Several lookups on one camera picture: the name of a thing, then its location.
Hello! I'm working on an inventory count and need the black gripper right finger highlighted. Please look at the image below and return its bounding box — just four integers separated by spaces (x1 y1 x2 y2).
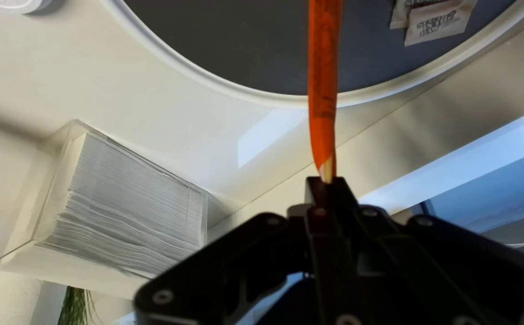
326 177 524 325

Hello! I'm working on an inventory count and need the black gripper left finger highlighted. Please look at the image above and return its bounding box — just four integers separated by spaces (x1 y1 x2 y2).
133 177 330 325

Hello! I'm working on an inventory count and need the thin wooden stick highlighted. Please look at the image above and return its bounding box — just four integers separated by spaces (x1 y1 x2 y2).
317 152 337 186

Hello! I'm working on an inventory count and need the orange carrot-shaped object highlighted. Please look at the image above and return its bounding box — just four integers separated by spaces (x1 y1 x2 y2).
305 0 343 174

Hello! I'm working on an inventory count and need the white napkin stack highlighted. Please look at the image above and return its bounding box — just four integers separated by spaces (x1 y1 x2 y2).
34 134 209 278

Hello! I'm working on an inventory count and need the green plant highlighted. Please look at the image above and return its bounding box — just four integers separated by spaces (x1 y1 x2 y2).
55 287 97 325

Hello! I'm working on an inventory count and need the round dark tray white rim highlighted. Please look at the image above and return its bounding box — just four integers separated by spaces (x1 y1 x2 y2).
100 0 524 111

